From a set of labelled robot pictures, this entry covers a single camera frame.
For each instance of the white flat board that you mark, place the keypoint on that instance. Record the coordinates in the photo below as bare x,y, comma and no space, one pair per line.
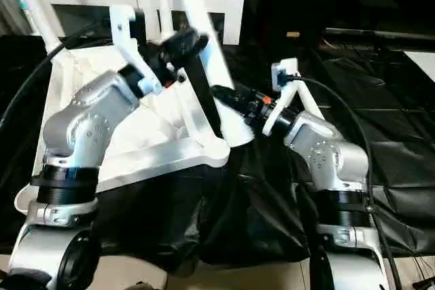
423,60

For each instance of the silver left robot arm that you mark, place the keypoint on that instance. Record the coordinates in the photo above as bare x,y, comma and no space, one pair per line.
81,127

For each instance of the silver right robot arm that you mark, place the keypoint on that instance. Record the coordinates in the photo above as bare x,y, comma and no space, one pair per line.
333,161

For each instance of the black metal rail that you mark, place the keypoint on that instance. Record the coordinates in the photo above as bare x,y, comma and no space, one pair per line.
380,32

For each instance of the white plastic table top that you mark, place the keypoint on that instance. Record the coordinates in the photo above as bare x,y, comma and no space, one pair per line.
149,147

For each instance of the small tan tag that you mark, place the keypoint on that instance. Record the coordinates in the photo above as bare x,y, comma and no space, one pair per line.
293,34

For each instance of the black plastic mat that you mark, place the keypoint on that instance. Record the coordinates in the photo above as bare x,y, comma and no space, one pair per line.
380,134

